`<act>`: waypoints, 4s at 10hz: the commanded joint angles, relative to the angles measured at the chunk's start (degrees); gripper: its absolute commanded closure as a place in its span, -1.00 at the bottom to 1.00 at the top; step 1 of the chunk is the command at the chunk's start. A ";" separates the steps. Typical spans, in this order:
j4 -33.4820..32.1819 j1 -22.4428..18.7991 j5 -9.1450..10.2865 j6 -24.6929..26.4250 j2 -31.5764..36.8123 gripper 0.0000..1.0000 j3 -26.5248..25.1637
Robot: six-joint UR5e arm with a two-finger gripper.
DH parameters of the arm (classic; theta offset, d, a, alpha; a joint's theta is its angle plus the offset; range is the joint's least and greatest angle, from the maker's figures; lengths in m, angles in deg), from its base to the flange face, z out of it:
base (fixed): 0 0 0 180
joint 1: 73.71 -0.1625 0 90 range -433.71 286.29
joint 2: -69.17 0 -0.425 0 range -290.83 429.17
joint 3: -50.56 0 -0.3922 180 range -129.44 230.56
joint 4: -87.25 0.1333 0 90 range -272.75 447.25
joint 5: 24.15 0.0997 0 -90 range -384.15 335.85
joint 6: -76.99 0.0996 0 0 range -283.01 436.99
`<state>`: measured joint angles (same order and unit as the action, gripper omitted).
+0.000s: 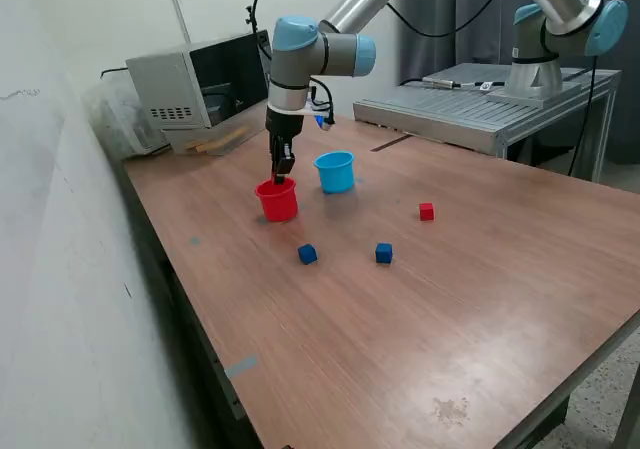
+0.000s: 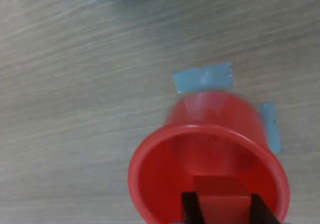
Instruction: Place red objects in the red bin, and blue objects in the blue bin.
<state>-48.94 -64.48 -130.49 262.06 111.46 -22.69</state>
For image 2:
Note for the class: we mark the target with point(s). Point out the red plastic cup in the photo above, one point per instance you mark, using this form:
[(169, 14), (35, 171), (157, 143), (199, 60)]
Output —
[(175, 159)]

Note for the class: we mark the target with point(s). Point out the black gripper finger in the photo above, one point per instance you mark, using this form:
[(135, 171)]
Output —
[(261, 211), (193, 209)]

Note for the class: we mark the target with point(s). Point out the red cube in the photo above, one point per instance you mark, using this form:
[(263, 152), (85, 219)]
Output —
[(221, 205)]

